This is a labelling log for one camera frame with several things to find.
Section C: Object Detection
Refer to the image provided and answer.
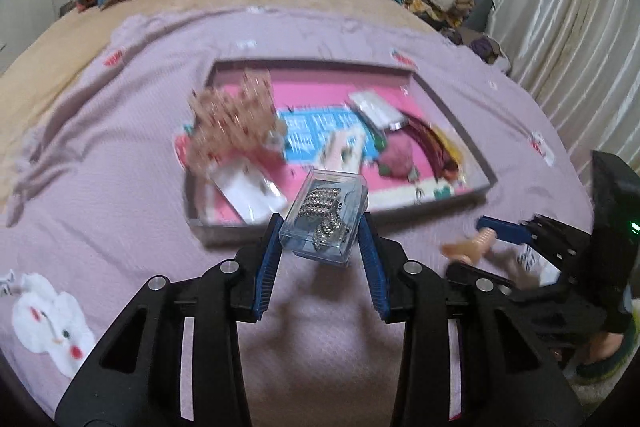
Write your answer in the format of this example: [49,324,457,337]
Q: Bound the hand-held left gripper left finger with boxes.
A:
[54,213,285,427]

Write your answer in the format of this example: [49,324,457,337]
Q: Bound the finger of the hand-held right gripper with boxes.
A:
[445,262,566,308]
[475,213,596,278]

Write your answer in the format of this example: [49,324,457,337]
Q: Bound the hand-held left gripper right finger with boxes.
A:
[357,213,586,427]

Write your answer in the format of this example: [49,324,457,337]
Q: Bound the beige hair clip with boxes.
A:
[440,227,498,265]

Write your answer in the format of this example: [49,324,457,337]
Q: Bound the grey cardboard tray box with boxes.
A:
[185,58,498,248]

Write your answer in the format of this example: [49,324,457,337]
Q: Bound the clear box of rhinestone clips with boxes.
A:
[280,168,370,269]

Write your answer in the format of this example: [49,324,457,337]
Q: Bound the pink fuzzy hair clip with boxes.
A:
[375,139,423,180]

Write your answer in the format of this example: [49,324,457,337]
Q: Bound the pearl bead hair clip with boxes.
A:
[187,69,287,172]

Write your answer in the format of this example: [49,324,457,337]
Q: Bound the person's right forearm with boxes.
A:
[575,297,640,385]

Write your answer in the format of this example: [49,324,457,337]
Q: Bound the dark red hair clip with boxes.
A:
[395,117,463,180]

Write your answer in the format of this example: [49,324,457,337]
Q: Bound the cream hair clip packet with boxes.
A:
[320,129,368,175]

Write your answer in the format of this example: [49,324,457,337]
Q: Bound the white packaged hair accessory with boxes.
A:
[347,91,408,132]

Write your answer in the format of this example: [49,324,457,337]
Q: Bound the pink book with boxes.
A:
[175,69,473,223]

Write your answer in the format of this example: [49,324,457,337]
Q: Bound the purple printed blanket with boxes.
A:
[0,7,596,427]

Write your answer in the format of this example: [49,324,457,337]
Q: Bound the cream satin curtain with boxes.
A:
[482,0,640,178]

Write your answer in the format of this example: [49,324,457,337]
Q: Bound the beige blanket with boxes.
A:
[0,0,441,78]

